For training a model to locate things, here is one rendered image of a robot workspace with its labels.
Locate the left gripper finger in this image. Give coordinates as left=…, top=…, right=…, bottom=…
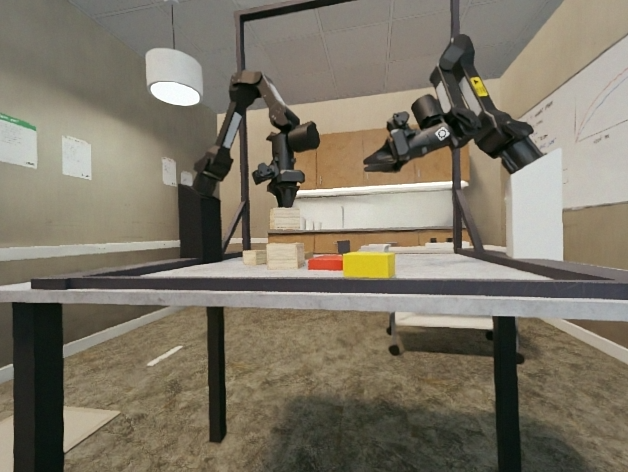
left=363, top=136, right=397, bottom=165
left=364, top=164, right=393, bottom=173

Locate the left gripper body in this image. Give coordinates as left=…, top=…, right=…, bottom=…
left=390, top=128, right=430, bottom=173

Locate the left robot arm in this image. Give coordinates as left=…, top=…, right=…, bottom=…
left=411, top=34, right=547, bottom=175

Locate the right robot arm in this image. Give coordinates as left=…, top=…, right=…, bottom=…
left=187, top=71, right=320, bottom=198

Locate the yellow rectangular block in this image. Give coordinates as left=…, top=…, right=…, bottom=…
left=343, top=252, right=395, bottom=278

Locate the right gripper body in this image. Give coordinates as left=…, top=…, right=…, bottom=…
left=267, top=153, right=305, bottom=192

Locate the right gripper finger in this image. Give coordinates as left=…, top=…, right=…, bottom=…
left=275, top=185, right=300, bottom=208
left=269, top=190, right=283, bottom=208

